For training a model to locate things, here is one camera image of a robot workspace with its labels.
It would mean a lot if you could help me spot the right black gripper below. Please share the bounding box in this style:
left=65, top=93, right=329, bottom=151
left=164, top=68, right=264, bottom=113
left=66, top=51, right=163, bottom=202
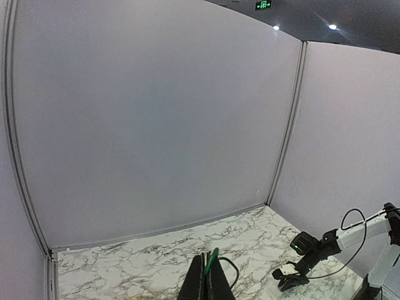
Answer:
left=272, top=229, right=341, bottom=291

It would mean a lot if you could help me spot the dark green wire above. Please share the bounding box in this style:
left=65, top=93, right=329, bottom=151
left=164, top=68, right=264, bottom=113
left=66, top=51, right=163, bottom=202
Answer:
left=204, top=247, right=240, bottom=290

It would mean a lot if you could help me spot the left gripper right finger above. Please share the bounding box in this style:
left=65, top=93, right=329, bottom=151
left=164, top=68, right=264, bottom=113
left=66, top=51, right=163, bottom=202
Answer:
left=206, top=259, right=234, bottom=300

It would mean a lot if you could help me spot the right aluminium frame post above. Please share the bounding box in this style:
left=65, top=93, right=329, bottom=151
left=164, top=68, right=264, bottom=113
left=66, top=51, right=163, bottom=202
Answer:
left=264, top=41, right=308, bottom=206

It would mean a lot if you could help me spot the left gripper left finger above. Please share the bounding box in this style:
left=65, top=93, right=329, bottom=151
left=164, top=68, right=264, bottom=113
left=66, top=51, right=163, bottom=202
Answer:
left=177, top=253, right=206, bottom=300

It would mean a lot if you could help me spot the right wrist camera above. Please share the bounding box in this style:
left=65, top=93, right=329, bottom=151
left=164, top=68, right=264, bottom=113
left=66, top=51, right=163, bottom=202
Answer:
left=279, top=262, right=299, bottom=276

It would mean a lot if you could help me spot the aluminium frame post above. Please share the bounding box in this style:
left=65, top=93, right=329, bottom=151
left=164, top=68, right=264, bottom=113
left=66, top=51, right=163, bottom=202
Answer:
left=0, top=0, right=60, bottom=300
left=264, top=41, right=308, bottom=206

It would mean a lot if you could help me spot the green exit sign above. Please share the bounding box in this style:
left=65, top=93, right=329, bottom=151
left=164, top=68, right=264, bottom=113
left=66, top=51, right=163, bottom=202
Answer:
left=255, top=0, right=273, bottom=11

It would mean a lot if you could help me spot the left aluminium frame post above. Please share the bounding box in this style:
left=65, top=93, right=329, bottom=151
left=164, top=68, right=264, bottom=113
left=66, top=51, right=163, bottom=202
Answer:
left=0, top=0, right=60, bottom=300

